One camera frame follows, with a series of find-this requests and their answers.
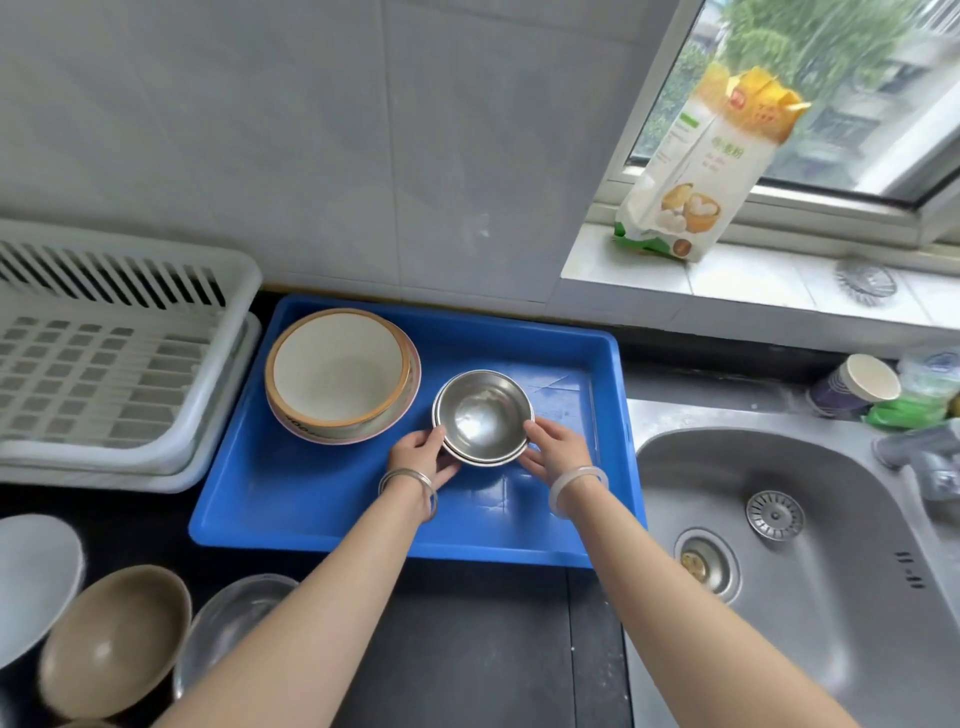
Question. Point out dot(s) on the stainless steel sink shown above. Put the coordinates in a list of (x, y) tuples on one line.
[(825, 637)]

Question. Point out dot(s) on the person's left thumb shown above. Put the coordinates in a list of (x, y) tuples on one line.
[(433, 437)]

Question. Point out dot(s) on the translucent white bangle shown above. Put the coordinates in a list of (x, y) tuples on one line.
[(556, 496)]

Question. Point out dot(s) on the window frame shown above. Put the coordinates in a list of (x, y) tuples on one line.
[(825, 202)]

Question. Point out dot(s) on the pink rimmed plate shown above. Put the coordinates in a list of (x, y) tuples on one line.
[(375, 429)]

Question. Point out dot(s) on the person's right forearm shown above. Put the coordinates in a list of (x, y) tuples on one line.
[(675, 600)]

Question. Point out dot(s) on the metal faucet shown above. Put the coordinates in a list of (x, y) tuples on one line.
[(926, 454)]

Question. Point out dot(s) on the person's left hand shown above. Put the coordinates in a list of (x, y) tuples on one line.
[(414, 457)]

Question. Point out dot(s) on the large shiny metal bowl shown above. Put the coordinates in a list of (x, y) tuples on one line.
[(225, 622)]

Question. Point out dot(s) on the purple paper cup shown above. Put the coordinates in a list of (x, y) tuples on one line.
[(844, 386)]

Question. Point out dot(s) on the tan bowl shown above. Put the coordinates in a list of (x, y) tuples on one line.
[(112, 645)]

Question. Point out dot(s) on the white and yellow flour bag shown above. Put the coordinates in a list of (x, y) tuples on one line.
[(697, 172)]

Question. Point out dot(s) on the white plastic dish rack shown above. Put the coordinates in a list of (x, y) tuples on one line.
[(90, 352)]

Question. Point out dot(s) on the stainless steel bowl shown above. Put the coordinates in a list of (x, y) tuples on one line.
[(481, 412), (484, 461)]

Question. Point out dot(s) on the silver bangle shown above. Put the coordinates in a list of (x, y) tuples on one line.
[(433, 501), (403, 473)]

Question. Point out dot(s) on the person's left forearm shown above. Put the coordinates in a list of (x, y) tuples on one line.
[(315, 607)]

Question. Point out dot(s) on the blue plastic tray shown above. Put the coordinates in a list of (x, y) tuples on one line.
[(300, 495)]

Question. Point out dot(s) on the person's right thumb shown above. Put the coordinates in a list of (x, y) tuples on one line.
[(541, 429)]

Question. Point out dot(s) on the white plate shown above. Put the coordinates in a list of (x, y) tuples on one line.
[(34, 585)]

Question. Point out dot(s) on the white plastic drip tray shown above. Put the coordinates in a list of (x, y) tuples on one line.
[(135, 480)]

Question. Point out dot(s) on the cream bowl with orange rim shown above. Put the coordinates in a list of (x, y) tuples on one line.
[(337, 367)]

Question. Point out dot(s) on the round metal sink strainer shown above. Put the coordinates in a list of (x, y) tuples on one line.
[(775, 516)]

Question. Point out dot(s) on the person's right hand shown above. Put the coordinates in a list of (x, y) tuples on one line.
[(561, 454)]

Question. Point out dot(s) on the sink drain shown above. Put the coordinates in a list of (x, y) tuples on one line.
[(705, 564)]

